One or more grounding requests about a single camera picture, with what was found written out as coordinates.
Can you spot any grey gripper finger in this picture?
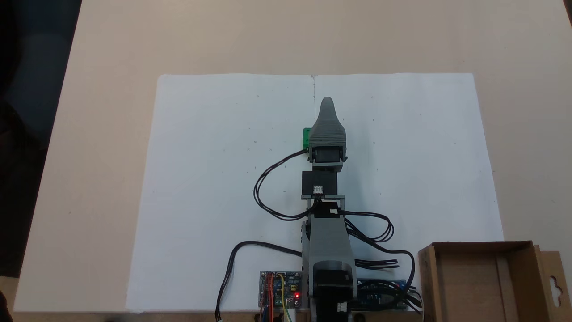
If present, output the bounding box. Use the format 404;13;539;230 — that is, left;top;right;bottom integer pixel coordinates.
308;97;348;149

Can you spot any white paper sheet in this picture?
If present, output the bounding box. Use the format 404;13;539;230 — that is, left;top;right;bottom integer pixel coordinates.
312;72;505;312
126;74;316;313

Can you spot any green circuit board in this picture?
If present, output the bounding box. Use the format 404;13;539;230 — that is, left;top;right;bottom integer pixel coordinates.
259;270;304;309

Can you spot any blue circuit board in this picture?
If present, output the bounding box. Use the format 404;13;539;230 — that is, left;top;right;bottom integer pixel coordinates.
357;278;409;310

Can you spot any brown cardboard box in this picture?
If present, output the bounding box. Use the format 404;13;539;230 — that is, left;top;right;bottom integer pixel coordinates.
418;241;572;322

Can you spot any black gripper motor cable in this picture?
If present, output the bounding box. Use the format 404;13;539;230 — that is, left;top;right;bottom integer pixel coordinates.
253;149;316;221

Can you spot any black elbow motor cable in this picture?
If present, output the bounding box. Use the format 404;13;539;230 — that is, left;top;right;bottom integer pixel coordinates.
343;210;395;243

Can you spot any black shoulder motor cable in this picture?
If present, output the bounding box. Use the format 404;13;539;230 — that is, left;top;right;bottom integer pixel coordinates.
354;258;400;270

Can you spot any black cable with white plug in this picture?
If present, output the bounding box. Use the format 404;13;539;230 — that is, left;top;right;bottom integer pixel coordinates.
215;241;305;322

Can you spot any black long motor cable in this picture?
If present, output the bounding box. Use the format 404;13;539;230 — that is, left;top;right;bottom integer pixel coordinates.
346;221;417;291

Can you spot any orange jumper wire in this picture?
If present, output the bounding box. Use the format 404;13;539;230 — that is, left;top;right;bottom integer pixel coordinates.
264;274;274;322

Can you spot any black power cable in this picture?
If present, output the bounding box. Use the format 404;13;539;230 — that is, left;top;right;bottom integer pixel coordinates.
393;286;424;314

